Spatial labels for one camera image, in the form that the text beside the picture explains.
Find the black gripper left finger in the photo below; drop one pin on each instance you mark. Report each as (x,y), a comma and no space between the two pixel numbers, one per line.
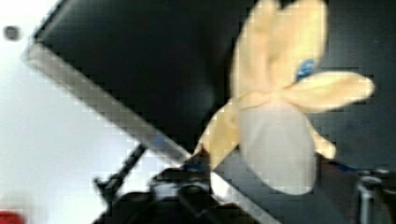
(175,196)

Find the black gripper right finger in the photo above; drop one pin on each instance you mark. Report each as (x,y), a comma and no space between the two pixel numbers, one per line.
(362,196)

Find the peeled toy banana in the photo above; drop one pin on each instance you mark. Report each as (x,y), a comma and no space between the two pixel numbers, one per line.
(266,115)

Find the black toaster oven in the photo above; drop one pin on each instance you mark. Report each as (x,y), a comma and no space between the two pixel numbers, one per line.
(161,69)

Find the red tomato toy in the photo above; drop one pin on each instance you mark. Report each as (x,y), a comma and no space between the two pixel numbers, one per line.
(7,217)

